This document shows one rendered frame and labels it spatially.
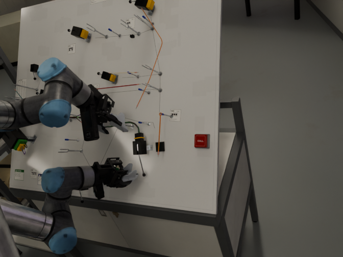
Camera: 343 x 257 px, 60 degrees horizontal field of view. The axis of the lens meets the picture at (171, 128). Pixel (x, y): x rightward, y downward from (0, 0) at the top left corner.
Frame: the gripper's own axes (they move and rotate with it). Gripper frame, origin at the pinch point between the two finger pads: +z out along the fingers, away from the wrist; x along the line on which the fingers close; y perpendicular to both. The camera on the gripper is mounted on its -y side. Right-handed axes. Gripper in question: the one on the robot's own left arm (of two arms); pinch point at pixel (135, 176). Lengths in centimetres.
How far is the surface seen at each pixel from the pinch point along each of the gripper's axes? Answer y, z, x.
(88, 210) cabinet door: -49, 8, 24
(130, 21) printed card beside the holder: 43, 9, 56
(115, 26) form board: 37, 6, 62
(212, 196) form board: 8.3, 20.7, -21.8
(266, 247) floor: -41, 106, -34
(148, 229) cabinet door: -35.2, 24.2, -3.6
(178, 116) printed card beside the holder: 23.6, 16.5, 9.3
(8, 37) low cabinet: -211, 131, 644
